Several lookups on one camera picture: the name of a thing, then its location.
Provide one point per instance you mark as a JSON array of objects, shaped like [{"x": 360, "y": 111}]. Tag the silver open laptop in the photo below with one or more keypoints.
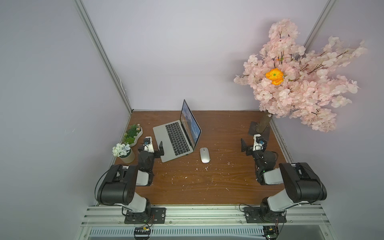
[{"x": 178, "y": 138}]

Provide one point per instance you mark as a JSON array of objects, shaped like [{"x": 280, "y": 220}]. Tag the green succulents in white planter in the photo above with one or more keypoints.
[{"x": 132, "y": 135}]

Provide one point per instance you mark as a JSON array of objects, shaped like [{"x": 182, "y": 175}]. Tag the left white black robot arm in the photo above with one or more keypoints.
[{"x": 117, "y": 185}]

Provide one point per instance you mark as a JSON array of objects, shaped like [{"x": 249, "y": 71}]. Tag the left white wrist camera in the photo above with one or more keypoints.
[{"x": 148, "y": 144}]

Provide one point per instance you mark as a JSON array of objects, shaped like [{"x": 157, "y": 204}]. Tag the left small circuit board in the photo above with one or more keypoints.
[{"x": 142, "y": 233}]

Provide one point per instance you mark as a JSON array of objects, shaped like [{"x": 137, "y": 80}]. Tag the aluminium mounting rail frame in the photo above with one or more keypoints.
[{"x": 206, "y": 222}]

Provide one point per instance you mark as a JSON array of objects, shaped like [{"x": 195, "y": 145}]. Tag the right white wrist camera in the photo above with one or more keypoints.
[{"x": 260, "y": 144}]

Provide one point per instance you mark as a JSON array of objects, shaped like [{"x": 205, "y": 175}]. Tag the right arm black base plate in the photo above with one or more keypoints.
[{"x": 260, "y": 216}]

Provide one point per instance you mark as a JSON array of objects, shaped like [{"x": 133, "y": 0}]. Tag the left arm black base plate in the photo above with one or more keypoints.
[{"x": 149, "y": 216}]

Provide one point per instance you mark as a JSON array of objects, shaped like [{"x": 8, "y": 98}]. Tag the small circuit board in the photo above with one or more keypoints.
[
  {"x": 142, "y": 233},
  {"x": 270, "y": 232}
]

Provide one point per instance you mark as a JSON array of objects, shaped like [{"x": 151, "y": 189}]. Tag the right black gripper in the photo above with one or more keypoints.
[{"x": 250, "y": 150}]

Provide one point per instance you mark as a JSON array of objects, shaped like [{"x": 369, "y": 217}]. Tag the right small circuit board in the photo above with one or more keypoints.
[{"x": 270, "y": 232}]

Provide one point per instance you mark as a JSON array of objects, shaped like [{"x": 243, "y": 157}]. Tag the white flowers in beige pot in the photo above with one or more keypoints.
[{"x": 124, "y": 152}]

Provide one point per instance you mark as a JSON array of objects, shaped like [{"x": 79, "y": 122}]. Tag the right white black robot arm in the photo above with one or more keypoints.
[{"x": 302, "y": 184}]

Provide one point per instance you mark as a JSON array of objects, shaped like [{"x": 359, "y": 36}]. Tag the orange artificial flower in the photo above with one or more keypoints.
[{"x": 275, "y": 76}]

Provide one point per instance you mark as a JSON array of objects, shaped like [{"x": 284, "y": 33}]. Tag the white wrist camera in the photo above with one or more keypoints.
[
  {"x": 148, "y": 144},
  {"x": 260, "y": 144}
]

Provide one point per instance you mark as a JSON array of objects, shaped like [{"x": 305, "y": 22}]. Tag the white wireless mouse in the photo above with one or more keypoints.
[{"x": 205, "y": 155}]

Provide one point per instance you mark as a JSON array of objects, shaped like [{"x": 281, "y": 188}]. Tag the pink artificial blossom tree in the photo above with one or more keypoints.
[{"x": 310, "y": 89}]

